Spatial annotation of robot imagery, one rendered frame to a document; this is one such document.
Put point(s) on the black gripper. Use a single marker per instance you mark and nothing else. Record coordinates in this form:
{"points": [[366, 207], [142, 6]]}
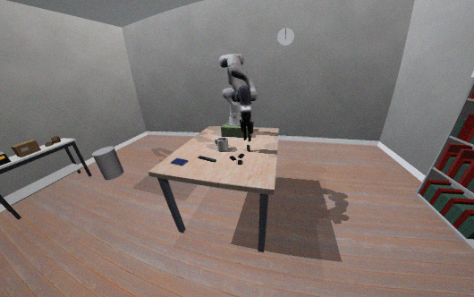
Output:
{"points": [[248, 123]]}

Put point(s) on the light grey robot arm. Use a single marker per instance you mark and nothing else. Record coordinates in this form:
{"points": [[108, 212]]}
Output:
{"points": [[233, 75]]}

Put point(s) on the grey mug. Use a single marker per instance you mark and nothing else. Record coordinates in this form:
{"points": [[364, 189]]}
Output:
{"points": [[222, 145]]}

